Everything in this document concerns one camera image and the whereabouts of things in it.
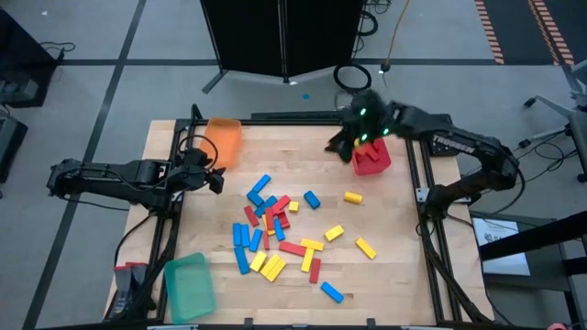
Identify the grey office chair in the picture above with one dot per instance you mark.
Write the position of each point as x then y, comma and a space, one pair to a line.
579, 133

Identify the teal translucent bin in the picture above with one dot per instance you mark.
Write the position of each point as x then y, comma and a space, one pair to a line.
189, 286

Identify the thick blue wooden block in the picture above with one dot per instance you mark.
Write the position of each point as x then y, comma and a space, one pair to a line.
312, 200

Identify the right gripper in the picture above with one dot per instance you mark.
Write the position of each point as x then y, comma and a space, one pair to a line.
367, 121

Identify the black cabinet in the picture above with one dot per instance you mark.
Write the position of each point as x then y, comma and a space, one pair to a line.
23, 59

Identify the white paper sheet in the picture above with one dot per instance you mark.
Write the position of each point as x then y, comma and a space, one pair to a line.
509, 268

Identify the red plastic bin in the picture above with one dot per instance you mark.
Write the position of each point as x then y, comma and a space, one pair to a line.
383, 167

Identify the dark equipment case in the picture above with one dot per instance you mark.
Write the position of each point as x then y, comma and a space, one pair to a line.
11, 146

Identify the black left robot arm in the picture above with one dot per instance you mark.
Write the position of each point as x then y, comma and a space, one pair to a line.
114, 176

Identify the black room divider panel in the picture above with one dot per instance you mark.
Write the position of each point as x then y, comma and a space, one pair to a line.
245, 36
323, 36

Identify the yellow wooden block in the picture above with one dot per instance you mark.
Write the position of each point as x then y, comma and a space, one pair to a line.
258, 261
334, 233
270, 265
270, 232
276, 270
313, 245
307, 261
365, 248

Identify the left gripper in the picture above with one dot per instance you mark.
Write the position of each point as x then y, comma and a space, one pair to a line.
197, 176

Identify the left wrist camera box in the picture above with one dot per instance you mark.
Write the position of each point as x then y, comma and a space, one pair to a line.
196, 157

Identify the orange translucent bin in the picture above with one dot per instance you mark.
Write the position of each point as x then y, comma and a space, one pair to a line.
222, 142

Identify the red round object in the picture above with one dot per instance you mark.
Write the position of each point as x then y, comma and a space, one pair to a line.
557, 326

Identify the black control box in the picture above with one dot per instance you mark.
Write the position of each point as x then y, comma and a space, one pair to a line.
447, 151

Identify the black stand beam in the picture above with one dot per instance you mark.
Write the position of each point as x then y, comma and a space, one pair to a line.
541, 236

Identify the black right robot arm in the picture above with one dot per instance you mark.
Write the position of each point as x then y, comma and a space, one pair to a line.
458, 142

